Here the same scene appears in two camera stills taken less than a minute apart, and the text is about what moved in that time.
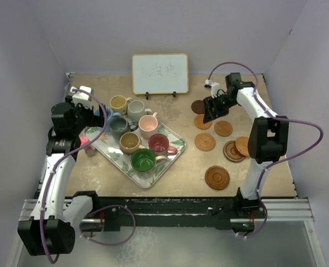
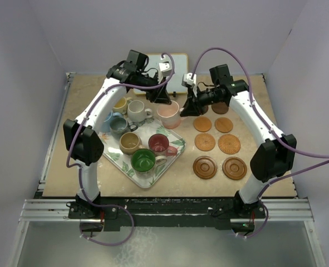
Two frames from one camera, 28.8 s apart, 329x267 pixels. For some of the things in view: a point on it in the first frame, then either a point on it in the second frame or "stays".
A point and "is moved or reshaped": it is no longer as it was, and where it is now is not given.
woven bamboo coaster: x=205 y=142 stays
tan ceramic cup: x=130 y=142 stays
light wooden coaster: x=223 y=128 is moved or reshaped
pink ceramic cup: x=148 y=125 to x=169 y=114
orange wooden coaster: x=199 y=122 stays
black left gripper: x=94 y=120 to x=159 y=94
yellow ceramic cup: x=118 y=103 stays
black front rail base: x=239 y=212 stays
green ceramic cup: x=143 y=162 stays
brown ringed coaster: x=217 y=177 to x=205 y=167
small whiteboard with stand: x=160 y=73 stays
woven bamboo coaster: x=241 y=144 to x=229 y=144
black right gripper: x=210 y=103 to x=193 y=107
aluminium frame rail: x=279 y=211 stays
